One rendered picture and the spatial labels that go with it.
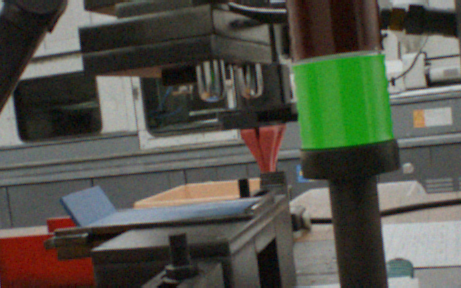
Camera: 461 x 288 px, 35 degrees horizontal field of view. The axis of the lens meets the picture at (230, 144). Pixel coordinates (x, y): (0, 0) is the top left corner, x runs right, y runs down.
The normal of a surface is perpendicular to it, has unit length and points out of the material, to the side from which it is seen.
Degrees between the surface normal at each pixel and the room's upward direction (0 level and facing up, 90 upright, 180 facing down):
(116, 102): 90
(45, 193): 90
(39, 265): 90
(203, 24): 90
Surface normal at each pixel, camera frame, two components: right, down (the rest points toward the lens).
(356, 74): 0.22, 0.27
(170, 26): -0.26, 0.08
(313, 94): -0.61, 0.36
